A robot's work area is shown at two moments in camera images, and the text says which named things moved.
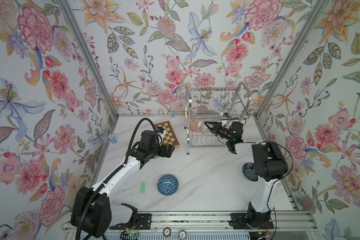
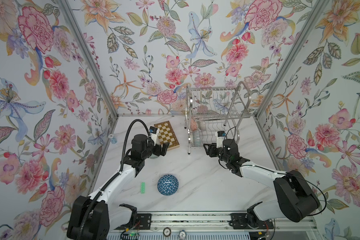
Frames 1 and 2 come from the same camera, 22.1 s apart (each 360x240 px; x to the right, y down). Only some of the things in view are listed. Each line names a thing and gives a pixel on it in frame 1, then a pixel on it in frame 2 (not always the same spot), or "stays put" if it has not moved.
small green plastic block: (143, 187) stays put
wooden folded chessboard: (169, 137) stays put
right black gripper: (217, 129) → (212, 149)
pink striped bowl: (202, 127) stays put
